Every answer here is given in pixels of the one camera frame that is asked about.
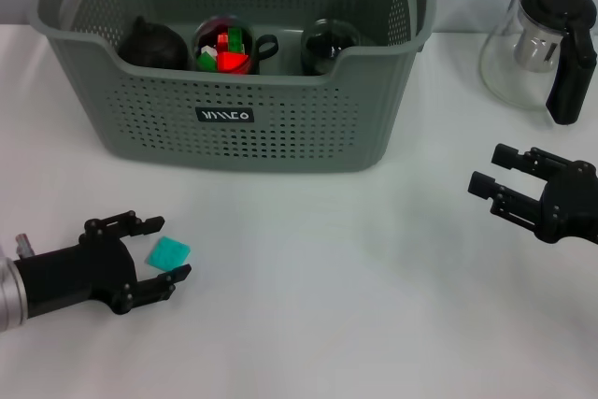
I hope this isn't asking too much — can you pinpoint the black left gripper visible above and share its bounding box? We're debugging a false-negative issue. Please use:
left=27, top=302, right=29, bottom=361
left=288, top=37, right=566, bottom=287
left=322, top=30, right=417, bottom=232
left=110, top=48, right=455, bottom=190
left=13, top=211, right=193, bottom=321

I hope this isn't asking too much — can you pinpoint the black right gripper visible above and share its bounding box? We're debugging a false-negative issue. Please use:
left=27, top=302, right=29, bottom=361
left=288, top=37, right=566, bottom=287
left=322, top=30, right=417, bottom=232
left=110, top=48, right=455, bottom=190
left=467, top=143, right=598, bottom=246

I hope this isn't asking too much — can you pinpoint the teal toy brick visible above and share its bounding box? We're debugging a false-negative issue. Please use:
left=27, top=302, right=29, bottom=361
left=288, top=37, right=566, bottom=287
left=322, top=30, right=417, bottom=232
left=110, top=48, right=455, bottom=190
left=147, top=236, right=193, bottom=274

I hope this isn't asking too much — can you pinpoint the red sloped toy brick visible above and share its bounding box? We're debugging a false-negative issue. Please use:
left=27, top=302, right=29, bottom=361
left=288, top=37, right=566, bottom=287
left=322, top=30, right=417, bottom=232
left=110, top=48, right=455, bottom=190
left=218, top=51, right=249, bottom=76

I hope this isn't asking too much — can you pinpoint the glass teacup with black sleeve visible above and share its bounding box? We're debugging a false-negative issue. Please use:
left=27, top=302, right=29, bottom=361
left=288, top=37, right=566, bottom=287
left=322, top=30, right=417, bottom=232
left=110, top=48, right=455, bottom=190
left=192, top=15, right=280, bottom=77
left=298, top=19, right=363, bottom=77

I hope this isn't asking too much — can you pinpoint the grey perforated plastic storage bin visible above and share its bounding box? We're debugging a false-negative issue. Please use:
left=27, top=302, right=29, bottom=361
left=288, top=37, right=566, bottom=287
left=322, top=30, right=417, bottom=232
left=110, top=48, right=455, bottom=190
left=26, top=0, right=440, bottom=174

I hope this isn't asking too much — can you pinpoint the dark round clay teapot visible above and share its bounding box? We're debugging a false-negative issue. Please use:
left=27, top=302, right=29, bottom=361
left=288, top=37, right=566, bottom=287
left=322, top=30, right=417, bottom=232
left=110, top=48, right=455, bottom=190
left=116, top=17, right=190, bottom=72

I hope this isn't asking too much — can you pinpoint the glass teapot with black handle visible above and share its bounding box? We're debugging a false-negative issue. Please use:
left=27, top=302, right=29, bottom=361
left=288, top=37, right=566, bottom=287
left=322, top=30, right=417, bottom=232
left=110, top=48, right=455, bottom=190
left=478, top=0, right=598, bottom=127

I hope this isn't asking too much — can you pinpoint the left gripper metal cable connector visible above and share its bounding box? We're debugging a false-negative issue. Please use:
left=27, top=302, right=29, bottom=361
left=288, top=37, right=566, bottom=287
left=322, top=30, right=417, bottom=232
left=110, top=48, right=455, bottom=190
left=14, top=233, right=36, bottom=258

